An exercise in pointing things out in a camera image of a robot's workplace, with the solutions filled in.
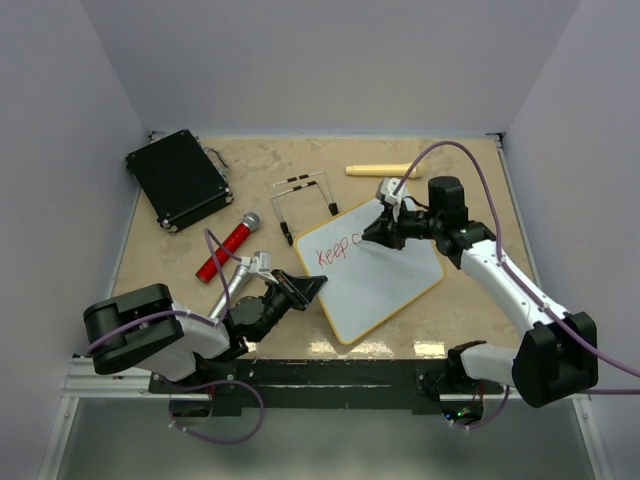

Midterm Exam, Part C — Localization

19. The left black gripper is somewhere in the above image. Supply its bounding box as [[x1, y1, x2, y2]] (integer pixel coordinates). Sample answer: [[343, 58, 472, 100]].
[[253, 269, 327, 342]]

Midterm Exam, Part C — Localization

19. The cream toy microphone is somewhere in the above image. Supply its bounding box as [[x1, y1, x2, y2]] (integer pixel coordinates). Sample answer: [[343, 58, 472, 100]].
[[345, 163, 411, 178]]

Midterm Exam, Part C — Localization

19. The yellow framed whiteboard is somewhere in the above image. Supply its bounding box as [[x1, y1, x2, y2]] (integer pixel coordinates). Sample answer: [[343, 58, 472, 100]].
[[294, 199, 444, 345]]

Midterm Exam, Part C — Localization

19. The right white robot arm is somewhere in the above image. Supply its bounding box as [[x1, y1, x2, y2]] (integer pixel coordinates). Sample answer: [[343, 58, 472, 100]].
[[363, 176, 599, 408]]

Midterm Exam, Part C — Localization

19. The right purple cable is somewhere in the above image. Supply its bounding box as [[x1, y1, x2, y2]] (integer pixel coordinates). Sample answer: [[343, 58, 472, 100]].
[[394, 140, 640, 431]]

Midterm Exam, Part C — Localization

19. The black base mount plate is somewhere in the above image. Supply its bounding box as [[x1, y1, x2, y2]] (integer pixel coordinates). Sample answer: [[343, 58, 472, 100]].
[[149, 359, 479, 417]]

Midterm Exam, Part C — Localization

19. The red glitter toy microphone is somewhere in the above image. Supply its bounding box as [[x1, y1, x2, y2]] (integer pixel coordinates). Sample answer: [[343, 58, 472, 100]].
[[195, 212, 261, 284]]

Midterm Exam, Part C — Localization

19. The silver toy microphone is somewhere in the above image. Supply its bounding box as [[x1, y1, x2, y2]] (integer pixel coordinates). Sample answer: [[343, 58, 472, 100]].
[[208, 264, 252, 320]]

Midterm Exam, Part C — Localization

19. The wire whiteboard stand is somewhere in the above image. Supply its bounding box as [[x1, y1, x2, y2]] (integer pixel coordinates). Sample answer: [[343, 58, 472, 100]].
[[270, 170, 340, 246]]

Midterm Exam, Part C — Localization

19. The black carrying case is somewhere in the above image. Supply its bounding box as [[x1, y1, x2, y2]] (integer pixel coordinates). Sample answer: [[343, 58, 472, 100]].
[[125, 129, 234, 233]]

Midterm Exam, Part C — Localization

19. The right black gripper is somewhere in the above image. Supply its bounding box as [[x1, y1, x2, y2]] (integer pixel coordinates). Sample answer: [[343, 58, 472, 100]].
[[363, 199, 442, 251]]

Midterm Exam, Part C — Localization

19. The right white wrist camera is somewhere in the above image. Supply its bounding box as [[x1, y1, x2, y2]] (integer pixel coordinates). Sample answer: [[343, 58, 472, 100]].
[[375, 177, 406, 218]]

